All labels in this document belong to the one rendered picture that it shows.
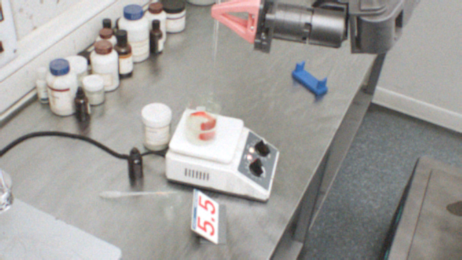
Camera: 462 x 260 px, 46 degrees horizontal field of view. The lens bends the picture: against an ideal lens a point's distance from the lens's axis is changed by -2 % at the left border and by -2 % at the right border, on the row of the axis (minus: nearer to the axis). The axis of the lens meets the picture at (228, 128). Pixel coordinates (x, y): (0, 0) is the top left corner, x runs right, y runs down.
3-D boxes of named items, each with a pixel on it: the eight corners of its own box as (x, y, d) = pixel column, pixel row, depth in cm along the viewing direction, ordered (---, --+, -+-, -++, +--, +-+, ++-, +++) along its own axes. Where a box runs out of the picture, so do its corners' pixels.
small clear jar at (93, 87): (86, 93, 124) (84, 73, 120) (106, 93, 124) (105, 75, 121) (82, 105, 120) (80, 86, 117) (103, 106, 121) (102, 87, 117)
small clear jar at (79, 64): (93, 88, 125) (91, 64, 121) (71, 96, 122) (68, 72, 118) (82, 76, 129) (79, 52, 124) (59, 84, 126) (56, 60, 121)
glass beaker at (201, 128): (177, 137, 102) (177, 101, 97) (200, 122, 106) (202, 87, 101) (204, 156, 99) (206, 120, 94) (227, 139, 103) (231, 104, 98)
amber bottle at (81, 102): (82, 122, 116) (78, 93, 111) (73, 116, 117) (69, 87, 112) (93, 115, 118) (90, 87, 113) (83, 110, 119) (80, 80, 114)
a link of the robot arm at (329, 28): (351, 29, 80) (343, 57, 84) (352, 1, 84) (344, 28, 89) (304, 22, 80) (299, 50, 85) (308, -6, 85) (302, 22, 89)
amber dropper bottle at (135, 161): (137, 182, 104) (136, 155, 100) (124, 176, 105) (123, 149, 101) (146, 172, 106) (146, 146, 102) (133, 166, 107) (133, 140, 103)
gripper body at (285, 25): (262, 14, 79) (313, 22, 78) (269, -15, 87) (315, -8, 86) (257, 53, 83) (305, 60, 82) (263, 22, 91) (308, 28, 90)
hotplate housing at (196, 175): (278, 159, 112) (283, 129, 107) (267, 205, 103) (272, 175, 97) (173, 136, 115) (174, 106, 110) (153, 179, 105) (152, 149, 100)
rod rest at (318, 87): (328, 91, 132) (331, 79, 130) (317, 95, 130) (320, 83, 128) (300, 70, 138) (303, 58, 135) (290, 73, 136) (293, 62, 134)
